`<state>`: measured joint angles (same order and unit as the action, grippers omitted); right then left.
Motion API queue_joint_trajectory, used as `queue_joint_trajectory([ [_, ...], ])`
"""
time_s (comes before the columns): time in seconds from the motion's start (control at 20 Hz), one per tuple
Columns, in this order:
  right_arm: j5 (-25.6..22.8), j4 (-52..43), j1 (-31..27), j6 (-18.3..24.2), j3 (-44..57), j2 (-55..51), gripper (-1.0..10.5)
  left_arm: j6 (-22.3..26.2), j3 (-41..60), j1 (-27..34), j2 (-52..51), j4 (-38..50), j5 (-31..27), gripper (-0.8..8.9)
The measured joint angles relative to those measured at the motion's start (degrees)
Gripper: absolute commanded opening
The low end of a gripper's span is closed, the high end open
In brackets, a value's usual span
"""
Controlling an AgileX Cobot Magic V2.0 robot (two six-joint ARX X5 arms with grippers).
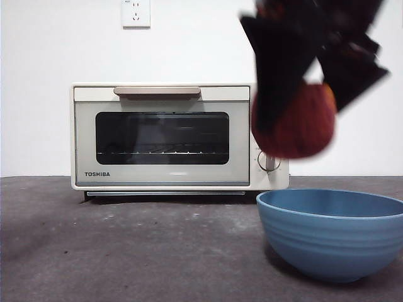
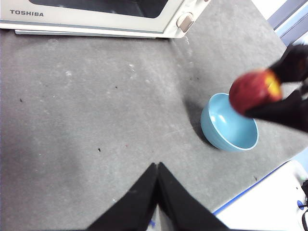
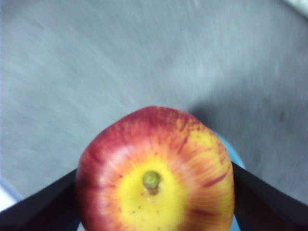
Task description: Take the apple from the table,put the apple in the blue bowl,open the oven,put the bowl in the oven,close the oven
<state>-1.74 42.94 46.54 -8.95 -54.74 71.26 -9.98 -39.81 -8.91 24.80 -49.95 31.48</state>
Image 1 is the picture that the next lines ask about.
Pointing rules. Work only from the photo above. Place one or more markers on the cream toaster oven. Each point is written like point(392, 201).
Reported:
point(270, 181)

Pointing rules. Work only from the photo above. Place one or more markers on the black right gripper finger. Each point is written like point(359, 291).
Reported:
point(349, 75)
point(277, 63)

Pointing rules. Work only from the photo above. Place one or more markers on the red apple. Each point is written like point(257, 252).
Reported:
point(299, 126)

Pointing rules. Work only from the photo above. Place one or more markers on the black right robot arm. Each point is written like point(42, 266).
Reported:
point(315, 19)

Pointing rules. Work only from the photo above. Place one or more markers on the blue ribbed bowl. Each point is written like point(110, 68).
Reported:
point(327, 239)

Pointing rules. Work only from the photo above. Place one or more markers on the white wall socket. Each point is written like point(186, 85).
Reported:
point(136, 14)

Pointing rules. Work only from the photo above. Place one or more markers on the small beige oven knob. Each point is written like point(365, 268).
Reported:
point(269, 164)

